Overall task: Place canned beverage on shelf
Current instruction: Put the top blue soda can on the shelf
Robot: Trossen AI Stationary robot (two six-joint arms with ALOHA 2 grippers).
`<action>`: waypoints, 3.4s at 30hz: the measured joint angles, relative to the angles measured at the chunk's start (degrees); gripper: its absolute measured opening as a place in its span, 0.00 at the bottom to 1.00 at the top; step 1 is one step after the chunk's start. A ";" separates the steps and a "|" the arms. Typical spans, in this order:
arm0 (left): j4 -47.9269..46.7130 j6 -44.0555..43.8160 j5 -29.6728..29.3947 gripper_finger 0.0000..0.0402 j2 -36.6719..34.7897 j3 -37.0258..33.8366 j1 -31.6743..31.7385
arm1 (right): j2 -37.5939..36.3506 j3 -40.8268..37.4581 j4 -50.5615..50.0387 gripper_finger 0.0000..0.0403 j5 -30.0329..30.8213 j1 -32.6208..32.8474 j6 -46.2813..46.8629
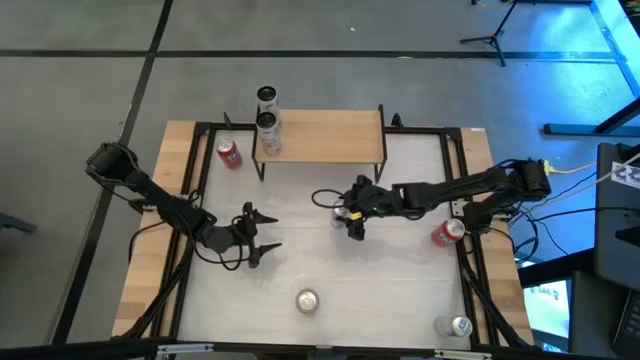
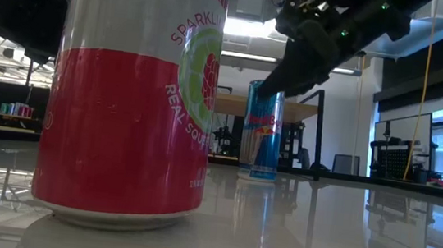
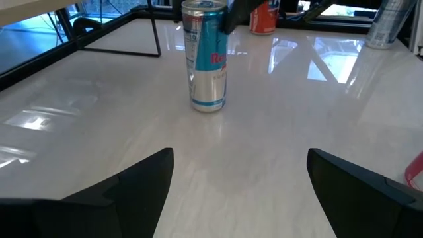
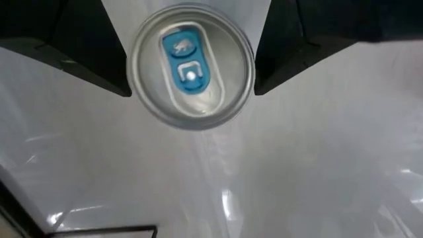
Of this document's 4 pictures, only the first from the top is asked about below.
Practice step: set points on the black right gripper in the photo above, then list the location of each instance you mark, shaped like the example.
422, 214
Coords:
375, 200

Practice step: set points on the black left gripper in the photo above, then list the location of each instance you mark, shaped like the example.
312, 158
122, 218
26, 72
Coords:
230, 239

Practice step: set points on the blue and white can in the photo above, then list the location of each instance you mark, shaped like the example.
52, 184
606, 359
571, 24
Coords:
455, 326
339, 216

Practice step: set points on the red and white Spindrift can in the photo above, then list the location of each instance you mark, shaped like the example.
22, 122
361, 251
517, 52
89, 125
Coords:
307, 301

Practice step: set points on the red soda can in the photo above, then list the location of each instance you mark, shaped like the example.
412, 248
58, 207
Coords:
447, 233
229, 154

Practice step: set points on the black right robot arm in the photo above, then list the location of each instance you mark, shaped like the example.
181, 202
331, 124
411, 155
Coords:
450, 190

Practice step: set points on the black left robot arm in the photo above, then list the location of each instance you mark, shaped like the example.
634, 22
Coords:
165, 202

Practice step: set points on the white metal mounting plate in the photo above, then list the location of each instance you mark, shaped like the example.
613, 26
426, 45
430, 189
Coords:
458, 208

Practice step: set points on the lit monitor screen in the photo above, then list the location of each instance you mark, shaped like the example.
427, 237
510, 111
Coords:
547, 310

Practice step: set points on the black tripod stand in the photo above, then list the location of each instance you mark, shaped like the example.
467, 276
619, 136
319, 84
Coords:
492, 39

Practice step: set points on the dark grey floor object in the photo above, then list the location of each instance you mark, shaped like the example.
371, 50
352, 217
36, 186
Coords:
17, 223

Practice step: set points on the dark grey equipment case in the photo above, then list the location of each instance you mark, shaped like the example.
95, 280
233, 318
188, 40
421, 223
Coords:
615, 235

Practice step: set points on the white printed marker label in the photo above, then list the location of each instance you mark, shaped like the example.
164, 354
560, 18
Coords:
627, 175

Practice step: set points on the black keyboard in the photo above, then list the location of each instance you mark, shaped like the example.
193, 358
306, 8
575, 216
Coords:
631, 325

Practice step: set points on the wooden shelf with black frame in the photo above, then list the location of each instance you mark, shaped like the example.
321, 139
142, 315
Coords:
325, 135

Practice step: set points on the black aluminium table frame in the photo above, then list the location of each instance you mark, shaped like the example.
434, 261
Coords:
452, 134

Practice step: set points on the silver metal bracket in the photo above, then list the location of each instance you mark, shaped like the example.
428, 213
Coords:
185, 349
462, 355

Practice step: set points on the black desk frame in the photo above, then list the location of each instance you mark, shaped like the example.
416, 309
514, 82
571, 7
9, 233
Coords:
570, 129

